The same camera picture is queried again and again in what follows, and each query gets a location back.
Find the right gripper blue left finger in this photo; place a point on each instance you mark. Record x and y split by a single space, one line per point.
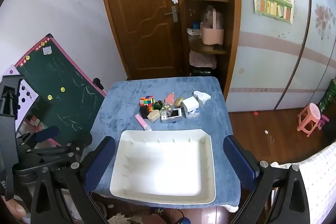
96 162

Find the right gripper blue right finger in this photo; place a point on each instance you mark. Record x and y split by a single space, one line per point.
243 162

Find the white blue carton box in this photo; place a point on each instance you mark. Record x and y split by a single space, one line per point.
191 107

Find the multicolour puzzle cube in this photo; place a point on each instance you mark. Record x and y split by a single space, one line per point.
148 101

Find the green cream jar gold lid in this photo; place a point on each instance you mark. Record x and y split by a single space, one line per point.
158 105

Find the clear sticker plastic cup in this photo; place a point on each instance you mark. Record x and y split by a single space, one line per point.
166 109

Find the person's left hand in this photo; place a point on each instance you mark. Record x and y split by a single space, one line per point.
16 209

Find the white plastic tray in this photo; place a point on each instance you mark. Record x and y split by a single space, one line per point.
164 167

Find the pink tube white cap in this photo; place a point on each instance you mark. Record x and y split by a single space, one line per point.
142 122

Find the pink plastic stool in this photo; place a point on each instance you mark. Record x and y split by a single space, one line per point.
308 119

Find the black power adapter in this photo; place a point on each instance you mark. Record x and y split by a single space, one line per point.
144 111

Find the blue fuzzy table cloth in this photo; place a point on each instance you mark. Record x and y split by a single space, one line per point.
122 103

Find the white handheld game device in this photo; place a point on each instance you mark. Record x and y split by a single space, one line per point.
176 115

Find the pink pear-shaped case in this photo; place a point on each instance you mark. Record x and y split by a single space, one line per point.
170 99

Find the pink folded towel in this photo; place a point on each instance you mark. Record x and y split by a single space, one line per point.
200 60

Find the pink storage basket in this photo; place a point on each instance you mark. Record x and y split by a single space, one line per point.
212 29

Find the wooden corner shelf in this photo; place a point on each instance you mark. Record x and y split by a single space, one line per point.
195 10

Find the brown wooden door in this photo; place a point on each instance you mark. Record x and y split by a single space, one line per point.
150 44

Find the green chalkboard pink frame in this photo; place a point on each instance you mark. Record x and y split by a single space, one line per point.
67 97

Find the silver door handle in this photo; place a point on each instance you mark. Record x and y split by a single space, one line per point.
173 13

